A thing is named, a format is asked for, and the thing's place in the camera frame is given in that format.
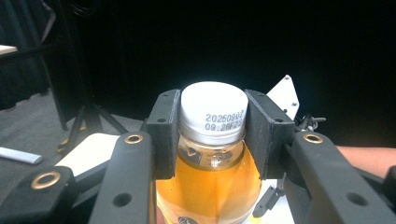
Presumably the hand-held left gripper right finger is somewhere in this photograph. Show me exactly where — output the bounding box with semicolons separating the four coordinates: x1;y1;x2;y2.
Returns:
244;89;295;181

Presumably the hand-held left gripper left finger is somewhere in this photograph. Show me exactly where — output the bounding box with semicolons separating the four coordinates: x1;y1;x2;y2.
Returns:
146;89;182;180

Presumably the orange drink bottle white cap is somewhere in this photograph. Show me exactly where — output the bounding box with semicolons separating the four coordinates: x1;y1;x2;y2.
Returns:
155;81;263;224

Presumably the white table mat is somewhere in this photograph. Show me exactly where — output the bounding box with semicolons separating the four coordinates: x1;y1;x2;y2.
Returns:
55;133;295;224

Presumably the black tripod stand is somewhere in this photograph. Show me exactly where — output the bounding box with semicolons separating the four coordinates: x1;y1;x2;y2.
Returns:
40;46;130;151

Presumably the light grey flat bar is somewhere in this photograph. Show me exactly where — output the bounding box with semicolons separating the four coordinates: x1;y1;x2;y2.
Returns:
0;146;44;165

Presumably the background table edge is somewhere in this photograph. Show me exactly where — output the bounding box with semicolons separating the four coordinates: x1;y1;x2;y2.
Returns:
0;45;19;57

